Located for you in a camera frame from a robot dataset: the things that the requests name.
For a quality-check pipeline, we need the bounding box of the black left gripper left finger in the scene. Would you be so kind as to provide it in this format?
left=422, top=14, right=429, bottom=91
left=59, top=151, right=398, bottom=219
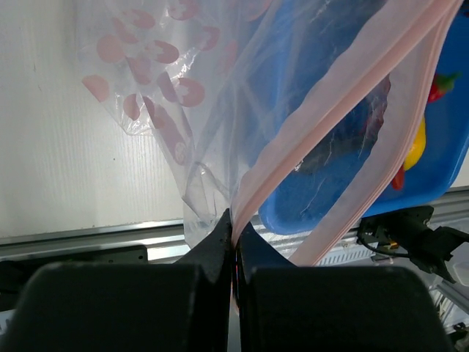
left=1, top=213, right=232, bottom=351

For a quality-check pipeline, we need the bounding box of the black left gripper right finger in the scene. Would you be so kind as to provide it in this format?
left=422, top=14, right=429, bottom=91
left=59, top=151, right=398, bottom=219
left=234, top=226, right=452, bottom=351

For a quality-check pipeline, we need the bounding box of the clear pink-dotted zip bag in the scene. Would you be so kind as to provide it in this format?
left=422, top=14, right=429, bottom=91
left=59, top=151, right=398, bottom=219
left=75, top=1, right=468, bottom=265

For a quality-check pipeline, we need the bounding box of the raw steak slice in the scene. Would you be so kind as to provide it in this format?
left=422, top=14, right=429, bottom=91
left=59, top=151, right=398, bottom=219
left=294, top=76, right=391, bottom=175

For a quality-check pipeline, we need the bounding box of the yellow mango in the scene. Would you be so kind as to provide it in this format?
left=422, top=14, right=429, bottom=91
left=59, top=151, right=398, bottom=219
left=403, top=117, right=426, bottom=171

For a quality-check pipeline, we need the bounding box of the blue plastic bin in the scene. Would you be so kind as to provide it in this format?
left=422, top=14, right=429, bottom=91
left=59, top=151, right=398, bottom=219
left=232, top=1, right=462, bottom=238

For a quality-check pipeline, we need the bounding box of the red chili pepper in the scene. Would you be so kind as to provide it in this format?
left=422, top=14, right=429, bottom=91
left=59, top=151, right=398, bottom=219
left=391, top=72, right=462, bottom=191

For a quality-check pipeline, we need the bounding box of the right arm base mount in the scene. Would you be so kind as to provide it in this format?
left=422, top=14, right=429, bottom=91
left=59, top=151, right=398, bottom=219
left=357, top=205, right=468, bottom=285

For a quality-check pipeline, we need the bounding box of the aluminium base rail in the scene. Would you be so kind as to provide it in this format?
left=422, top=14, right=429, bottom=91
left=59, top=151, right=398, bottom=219
left=0, top=186, right=469, bottom=352

